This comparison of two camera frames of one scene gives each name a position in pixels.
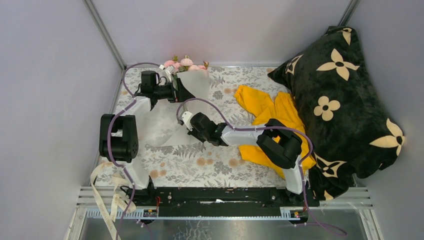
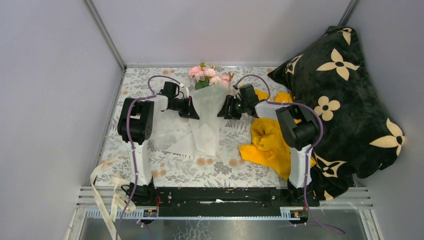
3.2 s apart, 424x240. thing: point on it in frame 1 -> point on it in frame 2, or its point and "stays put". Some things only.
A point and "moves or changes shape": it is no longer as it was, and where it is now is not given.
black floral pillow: [353, 133] stays put
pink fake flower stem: [174, 62] -> [197, 73]
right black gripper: [193, 133] -> [229, 102]
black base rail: [152, 199] stays put
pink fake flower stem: [185, 63] -> [209, 73]
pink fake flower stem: [205, 67] -> [227, 78]
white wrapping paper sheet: [167, 122] moves or changes shape
